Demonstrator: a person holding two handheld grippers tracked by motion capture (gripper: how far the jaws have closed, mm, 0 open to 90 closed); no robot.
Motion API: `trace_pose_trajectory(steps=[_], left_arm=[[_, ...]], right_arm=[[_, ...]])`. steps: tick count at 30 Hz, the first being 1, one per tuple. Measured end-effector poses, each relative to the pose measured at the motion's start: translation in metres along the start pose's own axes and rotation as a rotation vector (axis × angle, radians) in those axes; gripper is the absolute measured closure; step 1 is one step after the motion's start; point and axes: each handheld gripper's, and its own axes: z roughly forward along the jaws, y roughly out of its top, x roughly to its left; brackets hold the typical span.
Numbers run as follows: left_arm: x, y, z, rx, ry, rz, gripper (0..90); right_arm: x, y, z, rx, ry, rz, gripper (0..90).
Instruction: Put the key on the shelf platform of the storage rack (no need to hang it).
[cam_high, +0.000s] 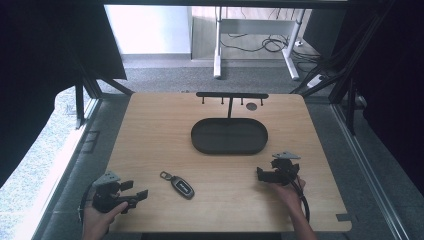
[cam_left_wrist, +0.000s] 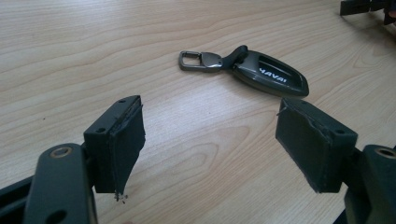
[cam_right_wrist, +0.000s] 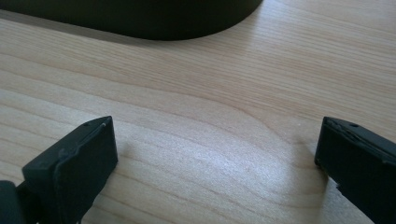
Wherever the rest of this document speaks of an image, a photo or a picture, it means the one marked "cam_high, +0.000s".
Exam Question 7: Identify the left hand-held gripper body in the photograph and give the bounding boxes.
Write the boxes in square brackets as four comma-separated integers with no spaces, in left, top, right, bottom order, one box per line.
[91,171,138,214]

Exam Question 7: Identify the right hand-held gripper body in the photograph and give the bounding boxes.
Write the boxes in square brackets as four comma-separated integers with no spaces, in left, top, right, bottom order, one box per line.
[270,151,302,187]

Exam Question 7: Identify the black car key fob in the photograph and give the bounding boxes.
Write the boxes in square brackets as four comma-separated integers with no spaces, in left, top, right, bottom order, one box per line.
[159,170,196,201]

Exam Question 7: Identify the black key stand with tray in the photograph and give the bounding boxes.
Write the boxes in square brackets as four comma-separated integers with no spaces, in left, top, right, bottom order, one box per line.
[190,91,270,156]

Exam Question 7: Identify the person's left hand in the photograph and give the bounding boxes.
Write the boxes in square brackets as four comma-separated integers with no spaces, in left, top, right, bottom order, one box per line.
[81,201,130,240]

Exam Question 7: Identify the person's right hand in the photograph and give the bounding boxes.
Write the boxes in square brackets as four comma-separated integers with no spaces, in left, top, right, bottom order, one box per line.
[268,176,307,215]

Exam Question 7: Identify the white power strip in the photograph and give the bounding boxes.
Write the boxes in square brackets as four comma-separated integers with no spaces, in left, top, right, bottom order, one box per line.
[306,74,326,90]

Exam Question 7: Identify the black metal stand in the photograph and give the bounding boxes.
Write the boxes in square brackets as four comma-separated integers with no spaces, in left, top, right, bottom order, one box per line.
[73,64,135,130]
[289,0,396,136]

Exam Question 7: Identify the black curtain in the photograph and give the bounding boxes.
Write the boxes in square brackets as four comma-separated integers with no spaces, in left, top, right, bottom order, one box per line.
[0,0,128,188]
[333,0,424,188]

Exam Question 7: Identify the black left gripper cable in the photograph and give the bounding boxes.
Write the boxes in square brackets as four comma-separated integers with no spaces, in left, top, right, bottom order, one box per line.
[77,184,96,224]

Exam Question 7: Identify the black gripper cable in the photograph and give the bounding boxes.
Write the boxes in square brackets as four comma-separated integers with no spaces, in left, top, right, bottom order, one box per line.
[289,178,311,224]
[77,184,96,224]

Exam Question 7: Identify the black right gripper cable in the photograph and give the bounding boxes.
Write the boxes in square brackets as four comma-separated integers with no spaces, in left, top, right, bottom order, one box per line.
[289,178,311,224]

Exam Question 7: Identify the black floor cables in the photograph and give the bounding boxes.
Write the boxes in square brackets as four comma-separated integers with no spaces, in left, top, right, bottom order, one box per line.
[219,32,323,65]

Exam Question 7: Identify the white desk frame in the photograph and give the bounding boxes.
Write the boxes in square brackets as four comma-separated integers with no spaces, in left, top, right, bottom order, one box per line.
[213,6,308,81]

